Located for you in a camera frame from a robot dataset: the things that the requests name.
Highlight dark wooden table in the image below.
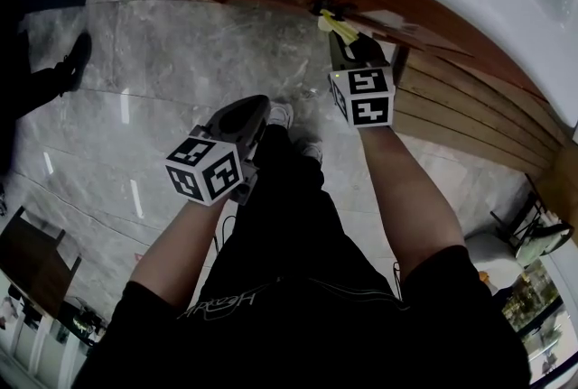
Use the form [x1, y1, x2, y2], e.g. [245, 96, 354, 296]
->
[0, 205, 83, 319]

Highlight pale green bag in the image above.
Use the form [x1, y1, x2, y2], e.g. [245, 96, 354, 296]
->
[517, 224, 574, 269]

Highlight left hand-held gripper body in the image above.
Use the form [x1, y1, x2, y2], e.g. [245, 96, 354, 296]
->
[164, 126, 260, 208]

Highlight glass window panel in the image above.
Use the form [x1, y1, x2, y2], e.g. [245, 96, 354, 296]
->
[500, 258, 578, 384]

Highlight wooden step platform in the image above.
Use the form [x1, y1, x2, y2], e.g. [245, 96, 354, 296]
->
[392, 46, 568, 181]

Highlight dark round-back chair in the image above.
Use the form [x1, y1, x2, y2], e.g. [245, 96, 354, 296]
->
[489, 172, 574, 266]

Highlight white shelf unit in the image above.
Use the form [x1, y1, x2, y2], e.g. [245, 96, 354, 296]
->
[0, 273, 98, 389]

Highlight person's right forearm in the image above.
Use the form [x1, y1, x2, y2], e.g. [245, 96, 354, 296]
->
[359, 124, 466, 280]

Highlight white round armchair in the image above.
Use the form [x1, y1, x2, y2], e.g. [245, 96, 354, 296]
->
[464, 233, 525, 289]

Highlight person's black shirt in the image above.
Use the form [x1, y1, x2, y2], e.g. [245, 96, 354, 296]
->
[74, 245, 532, 389]

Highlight yellow cloth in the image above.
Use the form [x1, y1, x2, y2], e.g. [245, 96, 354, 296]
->
[317, 8, 359, 46]

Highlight large cardboard sheet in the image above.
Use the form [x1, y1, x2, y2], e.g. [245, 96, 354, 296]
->
[535, 143, 578, 221]

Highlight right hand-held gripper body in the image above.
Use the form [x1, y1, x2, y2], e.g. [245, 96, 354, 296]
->
[328, 57, 397, 130]

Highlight person's white shoe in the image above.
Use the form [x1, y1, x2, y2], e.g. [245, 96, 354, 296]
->
[297, 138, 324, 165]
[269, 102, 295, 129]

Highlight person's left forearm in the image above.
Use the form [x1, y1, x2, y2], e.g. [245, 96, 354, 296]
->
[129, 195, 227, 305]

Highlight person's black trousers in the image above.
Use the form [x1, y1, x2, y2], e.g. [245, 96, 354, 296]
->
[211, 125, 403, 302]

